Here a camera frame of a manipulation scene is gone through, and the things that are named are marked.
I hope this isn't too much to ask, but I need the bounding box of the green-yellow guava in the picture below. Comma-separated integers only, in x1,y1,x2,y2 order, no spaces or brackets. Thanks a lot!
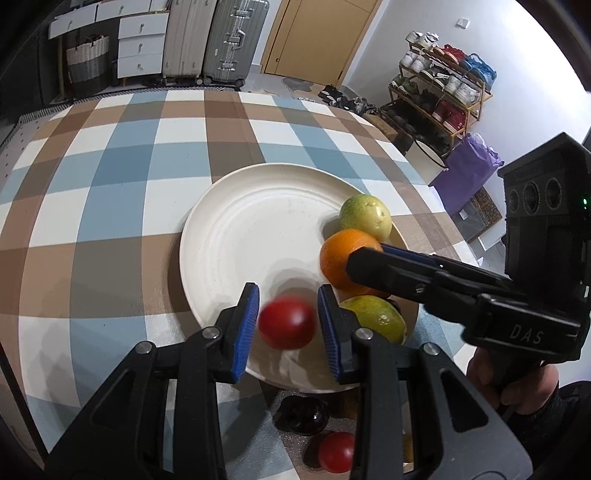
339,295,407,344

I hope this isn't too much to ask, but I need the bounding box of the large orange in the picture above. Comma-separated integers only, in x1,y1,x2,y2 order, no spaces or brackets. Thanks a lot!
320,229,383,297

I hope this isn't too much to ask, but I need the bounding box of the yellow-green guava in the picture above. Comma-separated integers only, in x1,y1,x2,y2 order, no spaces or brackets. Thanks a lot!
339,194,393,242

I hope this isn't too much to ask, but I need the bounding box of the red tomato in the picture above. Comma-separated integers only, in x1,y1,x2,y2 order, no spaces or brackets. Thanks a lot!
318,432,355,473
257,296,317,350

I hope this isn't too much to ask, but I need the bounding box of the dark purple plum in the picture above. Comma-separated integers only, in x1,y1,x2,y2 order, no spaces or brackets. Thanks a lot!
273,395,329,436

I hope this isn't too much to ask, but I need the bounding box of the right hand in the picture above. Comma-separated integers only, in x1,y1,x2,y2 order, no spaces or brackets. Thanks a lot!
466,348,559,415

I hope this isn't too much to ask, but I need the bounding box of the purple bag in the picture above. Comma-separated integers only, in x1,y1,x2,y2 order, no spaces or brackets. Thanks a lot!
430,133,504,215

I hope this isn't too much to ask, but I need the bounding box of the white round plate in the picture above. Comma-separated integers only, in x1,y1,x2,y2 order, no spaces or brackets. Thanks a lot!
178,162,419,394

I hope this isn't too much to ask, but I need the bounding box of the shoe rack with shoes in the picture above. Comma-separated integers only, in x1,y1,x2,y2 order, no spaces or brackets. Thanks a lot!
380,31,497,159

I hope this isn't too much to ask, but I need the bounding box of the plaid tablecloth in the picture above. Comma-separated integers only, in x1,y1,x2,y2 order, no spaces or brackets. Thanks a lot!
0,88,484,480

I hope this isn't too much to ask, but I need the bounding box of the wooden door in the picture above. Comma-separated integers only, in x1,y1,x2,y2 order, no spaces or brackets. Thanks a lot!
254,0,387,86

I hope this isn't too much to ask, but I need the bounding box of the silver suitcase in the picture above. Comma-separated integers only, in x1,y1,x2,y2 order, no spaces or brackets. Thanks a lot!
201,0,270,88

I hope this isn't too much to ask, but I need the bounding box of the beige suitcase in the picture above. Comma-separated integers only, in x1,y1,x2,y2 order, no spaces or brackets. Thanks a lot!
162,0,217,79

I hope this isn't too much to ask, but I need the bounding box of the woven laundry basket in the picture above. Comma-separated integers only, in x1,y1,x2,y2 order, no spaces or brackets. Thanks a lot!
66,35,109,83

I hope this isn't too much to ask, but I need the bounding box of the white drawer cabinet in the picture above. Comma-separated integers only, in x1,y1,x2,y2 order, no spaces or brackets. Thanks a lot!
48,1,170,79

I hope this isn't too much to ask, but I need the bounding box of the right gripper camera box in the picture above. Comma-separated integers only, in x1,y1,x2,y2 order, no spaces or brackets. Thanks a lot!
498,133,590,311

